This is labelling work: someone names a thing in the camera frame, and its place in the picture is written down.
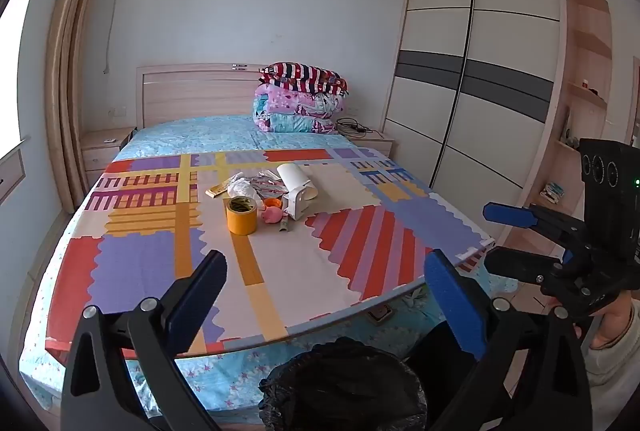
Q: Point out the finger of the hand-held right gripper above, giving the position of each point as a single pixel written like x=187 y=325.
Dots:
x=507 y=216
x=520 y=267

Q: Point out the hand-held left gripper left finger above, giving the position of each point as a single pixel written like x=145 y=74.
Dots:
x=197 y=306

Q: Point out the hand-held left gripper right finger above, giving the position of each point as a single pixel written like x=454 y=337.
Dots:
x=452 y=306

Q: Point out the yellow tape roll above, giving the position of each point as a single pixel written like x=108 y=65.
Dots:
x=241 y=221

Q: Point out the orange cap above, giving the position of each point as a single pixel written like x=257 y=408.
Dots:
x=272 y=202

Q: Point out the black trash bag bin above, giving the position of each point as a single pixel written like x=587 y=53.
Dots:
x=345 y=386

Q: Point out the white cylindrical container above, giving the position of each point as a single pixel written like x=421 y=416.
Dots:
x=292 y=176

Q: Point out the person's right forearm white sleeve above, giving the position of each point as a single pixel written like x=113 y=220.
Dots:
x=617 y=386

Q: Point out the person's right hand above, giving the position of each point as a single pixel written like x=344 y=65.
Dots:
x=612 y=323

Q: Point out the stack of books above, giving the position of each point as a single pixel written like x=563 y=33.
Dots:
x=554 y=192

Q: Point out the person's right leg black pants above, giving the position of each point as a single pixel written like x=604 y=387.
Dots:
x=440 y=371

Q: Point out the small printed card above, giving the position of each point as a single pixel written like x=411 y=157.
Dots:
x=381 y=314

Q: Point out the colourful foam puzzle mat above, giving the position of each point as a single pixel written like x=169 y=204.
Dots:
x=295 y=261

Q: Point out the yellow flat packet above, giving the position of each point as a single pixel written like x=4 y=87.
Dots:
x=218 y=189

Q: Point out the small grey tube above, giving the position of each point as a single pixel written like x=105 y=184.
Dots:
x=284 y=224

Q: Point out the crumpled white plastic bag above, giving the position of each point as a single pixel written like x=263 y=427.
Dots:
x=243 y=188

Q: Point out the red white wrapper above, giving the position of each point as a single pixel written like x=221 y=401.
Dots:
x=267 y=183

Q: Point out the wooden nightstand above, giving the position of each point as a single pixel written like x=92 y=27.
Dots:
x=377 y=142
x=102 y=151

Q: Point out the wooden corner shelf unit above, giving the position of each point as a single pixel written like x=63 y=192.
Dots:
x=585 y=61

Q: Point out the bed with blue floral sheet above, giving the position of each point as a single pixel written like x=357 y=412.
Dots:
x=185 y=133

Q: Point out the wooden headboard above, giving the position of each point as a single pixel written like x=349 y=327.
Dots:
x=195 y=93

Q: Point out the pink folded blanket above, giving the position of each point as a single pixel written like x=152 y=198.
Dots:
x=292 y=111

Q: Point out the striped folded blanket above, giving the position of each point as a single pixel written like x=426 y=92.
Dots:
x=305 y=77

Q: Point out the wooden window frame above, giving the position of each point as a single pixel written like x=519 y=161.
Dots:
x=70 y=61

